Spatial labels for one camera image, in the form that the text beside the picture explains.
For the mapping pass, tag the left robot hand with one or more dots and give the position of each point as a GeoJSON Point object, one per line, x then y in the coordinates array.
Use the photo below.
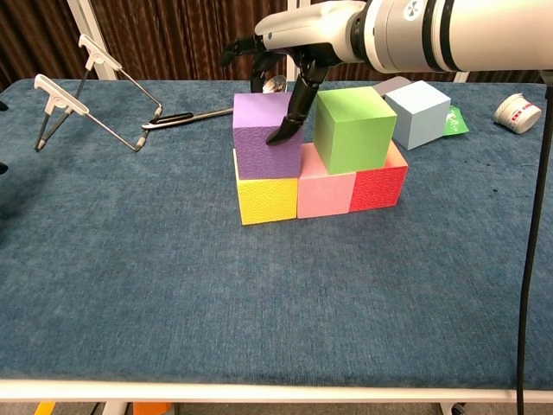
{"type": "Point", "coordinates": [2, 106]}

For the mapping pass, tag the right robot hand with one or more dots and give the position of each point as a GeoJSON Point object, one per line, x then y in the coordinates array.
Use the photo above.
{"type": "Point", "coordinates": [311, 23]}

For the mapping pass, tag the green foam cube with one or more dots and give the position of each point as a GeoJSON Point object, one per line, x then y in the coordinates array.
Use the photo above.
{"type": "Point", "coordinates": [358, 142]}

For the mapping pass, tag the light blue foam cube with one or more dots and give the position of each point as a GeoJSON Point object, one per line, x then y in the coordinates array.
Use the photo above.
{"type": "Point", "coordinates": [419, 121]}

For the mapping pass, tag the purple foam cube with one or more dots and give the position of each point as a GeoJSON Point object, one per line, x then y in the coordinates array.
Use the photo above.
{"type": "Point", "coordinates": [259, 160]}

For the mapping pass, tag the pink foam cube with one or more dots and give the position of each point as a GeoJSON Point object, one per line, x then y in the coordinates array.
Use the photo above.
{"type": "Point", "coordinates": [324, 196]}

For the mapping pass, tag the red foam cube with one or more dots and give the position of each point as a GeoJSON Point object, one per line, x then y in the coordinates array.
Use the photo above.
{"type": "Point", "coordinates": [376, 190]}

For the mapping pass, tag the yellow pink block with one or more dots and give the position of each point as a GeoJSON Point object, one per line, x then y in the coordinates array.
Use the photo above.
{"type": "Point", "coordinates": [268, 203]}

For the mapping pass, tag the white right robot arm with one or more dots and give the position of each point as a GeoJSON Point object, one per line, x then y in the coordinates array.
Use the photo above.
{"type": "Point", "coordinates": [453, 30]}

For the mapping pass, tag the grey plastic spatula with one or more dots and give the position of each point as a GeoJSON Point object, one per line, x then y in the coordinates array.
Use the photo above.
{"type": "Point", "coordinates": [389, 85]}

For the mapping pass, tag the green printed packet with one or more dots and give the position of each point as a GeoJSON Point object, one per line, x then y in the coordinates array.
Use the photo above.
{"type": "Point", "coordinates": [455, 125]}

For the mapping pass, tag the small white jar red label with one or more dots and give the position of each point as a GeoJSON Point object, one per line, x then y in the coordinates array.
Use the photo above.
{"type": "Point", "coordinates": [518, 113]}

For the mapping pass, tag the blue velvet table cloth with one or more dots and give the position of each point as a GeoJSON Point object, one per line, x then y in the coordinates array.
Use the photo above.
{"type": "Point", "coordinates": [276, 302]}

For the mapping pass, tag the yellow floor tape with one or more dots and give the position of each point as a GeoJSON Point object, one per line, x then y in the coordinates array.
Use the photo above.
{"type": "Point", "coordinates": [45, 409]}

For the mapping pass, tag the small orange object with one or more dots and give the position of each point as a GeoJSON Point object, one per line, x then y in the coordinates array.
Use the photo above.
{"type": "Point", "coordinates": [151, 409]}

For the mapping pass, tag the black caster wheel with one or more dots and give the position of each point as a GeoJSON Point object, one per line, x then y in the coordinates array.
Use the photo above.
{"type": "Point", "coordinates": [459, 410]}

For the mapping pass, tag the white partition post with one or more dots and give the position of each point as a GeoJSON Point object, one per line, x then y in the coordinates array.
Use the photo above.
{"type": "Point", "coordinates": [462, 77]}
{"type": "Point", "coordinates": [296, 8]}
{"type": "Point", "coordinates": [79, 13]}

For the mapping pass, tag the white table frame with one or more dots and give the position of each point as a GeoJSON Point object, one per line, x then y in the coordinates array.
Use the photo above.
{"type": "Point", "coordinates": [276, 392]}

